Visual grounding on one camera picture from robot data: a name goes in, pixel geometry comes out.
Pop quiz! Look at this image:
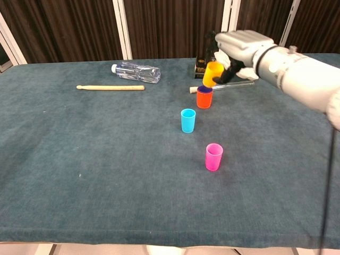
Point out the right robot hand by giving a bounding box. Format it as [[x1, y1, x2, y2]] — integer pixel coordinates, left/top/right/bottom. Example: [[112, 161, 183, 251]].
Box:
[[206, 29, 275, 84]]

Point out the yellow plastic cup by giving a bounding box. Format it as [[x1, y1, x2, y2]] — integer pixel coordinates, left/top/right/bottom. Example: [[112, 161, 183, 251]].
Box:
[[202, 61, 225, 88]]

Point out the cyan plastic cup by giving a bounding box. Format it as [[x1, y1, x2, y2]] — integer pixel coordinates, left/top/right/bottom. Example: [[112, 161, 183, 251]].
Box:
[[180, 108, 197, 133]]

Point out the pink plastic cup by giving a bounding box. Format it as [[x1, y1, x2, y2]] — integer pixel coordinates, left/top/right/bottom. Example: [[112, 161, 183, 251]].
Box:
[[205, 143, 224, 172]]

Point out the dark brown screen panel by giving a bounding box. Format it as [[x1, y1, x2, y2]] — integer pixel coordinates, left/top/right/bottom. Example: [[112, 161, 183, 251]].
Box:
[[233, 0, 294, 43], [123, 0, 226, 60], [283, 0, 340, 55], [0, 0, 125, 64]]

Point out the black printed box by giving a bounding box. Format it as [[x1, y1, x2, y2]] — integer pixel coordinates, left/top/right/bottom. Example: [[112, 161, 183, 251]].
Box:
[[194, 56, 213, 79]]

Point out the glass test tube with stopper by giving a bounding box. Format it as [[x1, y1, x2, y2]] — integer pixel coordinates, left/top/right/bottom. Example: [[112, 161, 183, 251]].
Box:
[[189, 81, 255, 94]]

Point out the orange plastic cup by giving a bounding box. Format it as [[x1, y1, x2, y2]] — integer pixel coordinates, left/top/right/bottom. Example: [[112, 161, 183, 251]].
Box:
[[196, 86, 214, 109]]

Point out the clear plastic water bottle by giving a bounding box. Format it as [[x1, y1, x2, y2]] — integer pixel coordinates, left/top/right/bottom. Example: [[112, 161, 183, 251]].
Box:
[[110, 61, 162, 84]]

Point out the wooden drumstick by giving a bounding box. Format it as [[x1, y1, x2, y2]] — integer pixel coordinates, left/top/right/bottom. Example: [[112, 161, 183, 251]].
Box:
[[76, 84, 146, 91]]

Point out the blue-green tablecloth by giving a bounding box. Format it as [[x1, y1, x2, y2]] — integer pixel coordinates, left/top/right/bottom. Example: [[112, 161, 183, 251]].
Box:
[[0, 53, 340, 250]]

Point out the white screen frame post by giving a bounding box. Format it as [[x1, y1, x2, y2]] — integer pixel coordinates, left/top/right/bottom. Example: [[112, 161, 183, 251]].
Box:
[[112, 0, 133, 61], [0, 12, 27, 72], [220, 0, 241, 34], [278, 0, 302, 47]]

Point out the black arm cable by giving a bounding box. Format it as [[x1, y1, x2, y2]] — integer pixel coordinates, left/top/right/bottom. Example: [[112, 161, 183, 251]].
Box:
[[320, 127, 335, 255]]

